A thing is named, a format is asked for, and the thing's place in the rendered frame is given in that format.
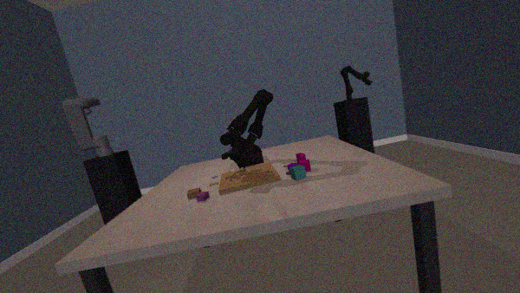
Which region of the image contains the magenta block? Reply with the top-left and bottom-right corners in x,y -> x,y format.
296,153 -> 306,164

